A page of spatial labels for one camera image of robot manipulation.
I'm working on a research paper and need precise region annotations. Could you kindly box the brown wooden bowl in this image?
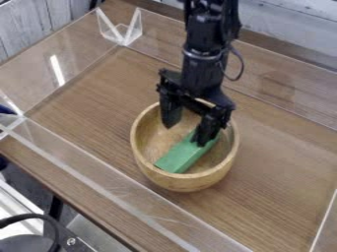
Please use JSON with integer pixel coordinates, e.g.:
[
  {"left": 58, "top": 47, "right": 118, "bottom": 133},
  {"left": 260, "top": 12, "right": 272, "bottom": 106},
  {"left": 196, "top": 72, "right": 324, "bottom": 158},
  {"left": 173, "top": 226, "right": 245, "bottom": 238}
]
[{"left": 130, "top": 102, "right": 241, "bottom": 192}]

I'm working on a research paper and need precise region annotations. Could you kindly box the black table leg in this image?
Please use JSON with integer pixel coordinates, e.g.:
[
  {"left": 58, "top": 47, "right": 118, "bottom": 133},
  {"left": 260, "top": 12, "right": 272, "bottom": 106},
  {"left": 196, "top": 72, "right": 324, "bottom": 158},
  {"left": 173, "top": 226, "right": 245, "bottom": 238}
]
[{"left": 49, "top": 196, "right": 64, "bottom": 221}]

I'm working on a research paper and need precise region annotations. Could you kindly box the black cable loop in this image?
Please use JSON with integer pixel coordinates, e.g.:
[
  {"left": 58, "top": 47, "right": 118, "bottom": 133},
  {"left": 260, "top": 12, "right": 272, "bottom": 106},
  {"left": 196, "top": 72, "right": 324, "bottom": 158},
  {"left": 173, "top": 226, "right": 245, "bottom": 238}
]
[{"left": 0, "top": 212, "right": 62, "bottom": 252}]

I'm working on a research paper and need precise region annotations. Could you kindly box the metal plate with screw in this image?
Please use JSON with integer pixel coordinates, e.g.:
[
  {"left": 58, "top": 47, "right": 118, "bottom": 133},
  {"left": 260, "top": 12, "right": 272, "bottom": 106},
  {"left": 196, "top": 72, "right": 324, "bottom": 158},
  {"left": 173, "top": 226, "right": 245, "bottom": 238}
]
[{"left": 58, "top": 226, "right": 98, "bottom": 252}]

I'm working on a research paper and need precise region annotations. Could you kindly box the clear acrylic front wall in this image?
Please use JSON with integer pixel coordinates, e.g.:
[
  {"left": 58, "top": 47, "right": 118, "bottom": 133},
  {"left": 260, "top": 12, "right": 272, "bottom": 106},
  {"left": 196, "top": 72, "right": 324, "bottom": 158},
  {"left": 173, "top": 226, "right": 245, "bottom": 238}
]
[{"left": 0, "top": 115, "right": 253, "bottom": 252}]

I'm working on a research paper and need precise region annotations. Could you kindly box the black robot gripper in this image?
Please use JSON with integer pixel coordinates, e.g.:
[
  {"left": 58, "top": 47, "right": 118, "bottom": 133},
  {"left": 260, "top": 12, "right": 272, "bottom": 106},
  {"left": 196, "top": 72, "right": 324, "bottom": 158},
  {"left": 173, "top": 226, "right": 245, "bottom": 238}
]
[{"left": 157, "top": 49, "right": 236, "bottom": 147}]

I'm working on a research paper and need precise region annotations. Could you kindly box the green rectangular block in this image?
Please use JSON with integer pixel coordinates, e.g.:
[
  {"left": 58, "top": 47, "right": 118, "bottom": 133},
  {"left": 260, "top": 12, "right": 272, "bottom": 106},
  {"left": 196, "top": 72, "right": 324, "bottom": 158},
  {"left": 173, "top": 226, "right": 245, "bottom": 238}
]
[{"left": 154, "top": 131, "right": 220, "bottom": 173}]

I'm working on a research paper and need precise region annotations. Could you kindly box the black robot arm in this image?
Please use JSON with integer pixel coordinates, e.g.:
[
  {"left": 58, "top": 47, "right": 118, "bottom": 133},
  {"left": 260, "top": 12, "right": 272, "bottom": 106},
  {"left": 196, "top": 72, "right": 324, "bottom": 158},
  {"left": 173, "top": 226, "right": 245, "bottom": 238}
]
[{"left": 157, "top": 0, "right": 241, "bottom": 147}]

